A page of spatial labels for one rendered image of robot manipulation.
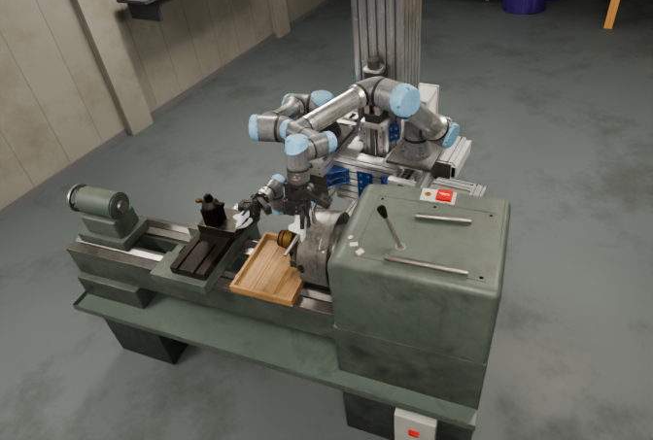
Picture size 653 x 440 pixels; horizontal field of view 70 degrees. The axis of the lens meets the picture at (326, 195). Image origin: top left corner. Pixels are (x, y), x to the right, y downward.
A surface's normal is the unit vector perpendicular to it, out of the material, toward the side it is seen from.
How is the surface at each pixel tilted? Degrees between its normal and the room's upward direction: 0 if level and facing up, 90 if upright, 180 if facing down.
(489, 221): 0
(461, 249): 0
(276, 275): 0
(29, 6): 90
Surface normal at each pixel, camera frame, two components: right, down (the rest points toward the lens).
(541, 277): -0.10, -0.78
